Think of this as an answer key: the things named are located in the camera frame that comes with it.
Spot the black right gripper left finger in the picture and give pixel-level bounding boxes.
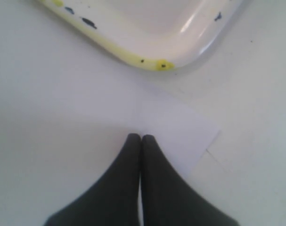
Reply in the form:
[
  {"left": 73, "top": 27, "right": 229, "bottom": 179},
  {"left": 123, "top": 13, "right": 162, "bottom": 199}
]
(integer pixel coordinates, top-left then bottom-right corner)
[{"left": 45, "top": 133, "right": 141, "bottom": 226}]

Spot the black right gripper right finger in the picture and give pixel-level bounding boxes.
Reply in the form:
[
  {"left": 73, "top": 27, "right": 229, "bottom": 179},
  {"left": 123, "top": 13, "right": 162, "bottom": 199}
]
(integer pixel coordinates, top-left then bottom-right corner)
[{"left": 140, "top": 135, "right": 239, "bottom": 226}]

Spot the white paper with square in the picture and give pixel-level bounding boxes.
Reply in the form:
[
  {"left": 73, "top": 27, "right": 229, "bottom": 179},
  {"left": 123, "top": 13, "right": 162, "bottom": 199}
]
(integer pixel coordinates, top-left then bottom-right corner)
[{"left": 0, "top": 72, "right": 219, "bottom": 226}]

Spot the white paint tray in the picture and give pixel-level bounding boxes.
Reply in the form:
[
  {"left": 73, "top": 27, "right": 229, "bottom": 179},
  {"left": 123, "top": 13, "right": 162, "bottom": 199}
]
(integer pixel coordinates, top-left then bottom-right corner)
[{"left": 42, "top": 0, "right": 242, "bottom": 71}]

